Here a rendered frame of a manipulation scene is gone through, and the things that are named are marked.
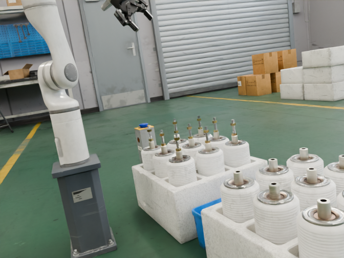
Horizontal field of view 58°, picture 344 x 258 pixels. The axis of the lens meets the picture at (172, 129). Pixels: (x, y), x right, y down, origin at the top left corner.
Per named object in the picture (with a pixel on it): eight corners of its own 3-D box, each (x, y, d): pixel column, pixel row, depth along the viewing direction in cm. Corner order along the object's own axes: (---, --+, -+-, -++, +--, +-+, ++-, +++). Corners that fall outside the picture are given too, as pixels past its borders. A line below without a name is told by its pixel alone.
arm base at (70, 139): (60, 169, 95) (48, 115, 92) (61, 162, 104) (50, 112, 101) (91, 162, 98) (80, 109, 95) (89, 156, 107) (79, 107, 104)
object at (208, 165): (207, 192, 119) (201, 147, 116) (231, 193, 115) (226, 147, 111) (197, 203, 111) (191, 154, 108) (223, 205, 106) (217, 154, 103)
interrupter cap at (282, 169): (274, 178, 77) (274, 176, 77) (253, 172, 84) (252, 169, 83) (295, 170, 80) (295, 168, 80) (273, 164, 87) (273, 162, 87)
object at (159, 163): (187, 193, 121) (180, 149, 118) (179, 204, 112) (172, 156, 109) (165, 193, 124) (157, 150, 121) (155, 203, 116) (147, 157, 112)
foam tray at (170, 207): (181, 244, 99) (173, 192, 96) (138, 206, 134) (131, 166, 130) (272, 206, 116) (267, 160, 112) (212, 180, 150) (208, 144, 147)
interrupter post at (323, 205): (326, 222, 54) (325, 205, 54) (314, 217, 57) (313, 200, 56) (335, 217, 55) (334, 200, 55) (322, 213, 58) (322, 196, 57)
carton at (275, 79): (289, 89, 471) (288, 69, 465) (277, 92, 463) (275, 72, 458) (277, 89, 499) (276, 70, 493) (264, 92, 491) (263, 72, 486)
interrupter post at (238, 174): (238, 187, 75) (237, 174, 75) (232, 184, 77) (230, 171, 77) (245, 184, 76) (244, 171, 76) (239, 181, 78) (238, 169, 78)
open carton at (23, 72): (12, 81, 517) (9, 67, 513) (36, 78, 520) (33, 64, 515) (4, 81, 488) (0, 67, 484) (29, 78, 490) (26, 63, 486)
